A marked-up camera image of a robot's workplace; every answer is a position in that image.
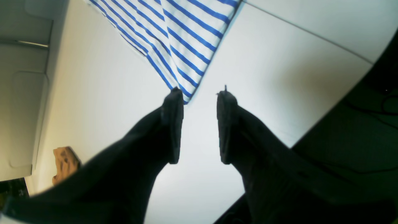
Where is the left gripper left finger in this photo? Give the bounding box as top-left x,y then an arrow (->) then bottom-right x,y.
1,88 -> 183,224

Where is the blue white striped T-shirt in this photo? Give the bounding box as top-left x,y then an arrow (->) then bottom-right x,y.
87,0 -> 240,105

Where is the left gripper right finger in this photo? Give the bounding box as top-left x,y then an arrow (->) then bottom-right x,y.
216,89 -> 397,224

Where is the tan crumpled object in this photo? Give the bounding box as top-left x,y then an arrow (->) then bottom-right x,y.
52,146 -> 81,186

